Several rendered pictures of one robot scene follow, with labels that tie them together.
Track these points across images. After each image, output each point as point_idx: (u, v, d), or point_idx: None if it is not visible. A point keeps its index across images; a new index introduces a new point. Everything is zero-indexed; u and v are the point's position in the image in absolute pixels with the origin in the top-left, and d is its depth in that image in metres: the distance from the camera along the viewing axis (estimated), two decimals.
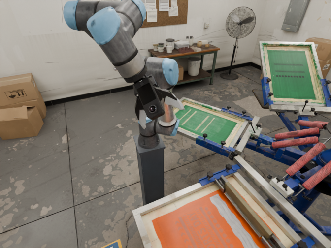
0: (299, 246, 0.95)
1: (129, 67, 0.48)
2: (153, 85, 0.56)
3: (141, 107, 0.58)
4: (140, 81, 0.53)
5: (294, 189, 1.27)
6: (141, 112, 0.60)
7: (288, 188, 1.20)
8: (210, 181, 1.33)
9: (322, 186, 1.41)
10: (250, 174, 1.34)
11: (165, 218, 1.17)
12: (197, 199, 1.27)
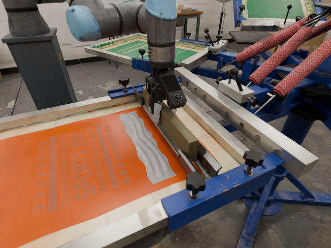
0: (247, 157, 0.45)
1: (167, 52, 0.50)
2: None
3: (155, 100, 0.58)
4: (165, 71, 0.55)
5: (259, 98, 0.76)
6: (156, 106, 0.59)
7: (246, 88, 0.69)
8: (125, 93, 0.82)
9: (309, 108, 0.90)
10: (191, 83, 0.83)
11: (25, 138, 0.66)
12: (98, 116, 0.76)
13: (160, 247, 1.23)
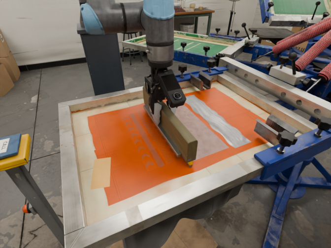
0: (321, 121, 0.55)
1: (166, 51, 0.50)
2: None
3: (155, 99, 0.58)
4: (164, 70, 0.55)
5: None
6: (155, 106, 0.59)
7: (298, 72, 0.79)
8: (182, 78, 0.92)
9: None
10: (241, 70, 0.93)
11: (108, 115, 0.76)
12: None
13: (197, 225, 1.33)
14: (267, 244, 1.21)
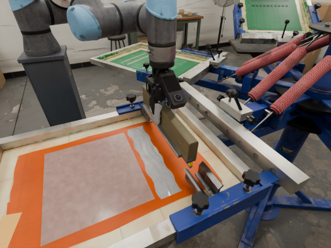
0: (245, 177, 0.50)
1: (168, 52, 0.50)
2: None
3: (156, 100, 0.58)
4: (165, 71, 0.55)
5: (257, 115, 0.81)
6: (156, 106, 0.59)
7: (245, 107, 0.74)
8: (132, 108, 0.88)
9: (305, 122, 0.96)
10: (194, 100, 0.89)
11: (42, 153, 0.72)
12: (107, 131, 0.82)
13: None
14: None
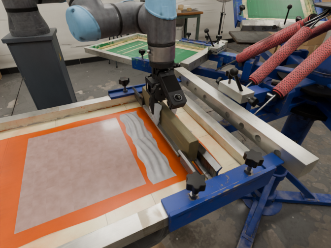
0: (247, 158, 0.45)
1: (167, 52, 0.50)
2: None
3: (155, 100, 0.58)
4: (165, 71, 0.55)
5: (259, 99, 0.76)
6: (156, 106, 0.59)
7: (246, 88, 0.69)
8: (125, 93, 0.82)
9: (309, 108, 0.90)
10: (191, 83, 0.83)
11: (25, 138, 0.66)
12: (98, 116, 0.76)
13: (160, 247, 1.23)
14: None
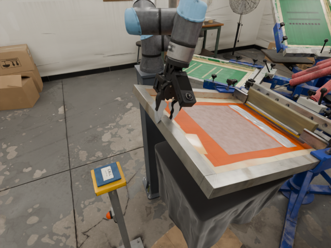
0: None
1: (187, 52, 0.53)
2: None
3: (163, 97, 0.59)
4: (179, 71, 0.57)
5: (320, 114, 1.09)
6: (162, 103, 0.60)
7: (320, 104, 1.02)
8: (228, 90, 1.09)
9: None
10: (273, 95, 1.14)
11: None
12: (213, 102, 1.01)
13: None
14: (284, 243, 1.45)
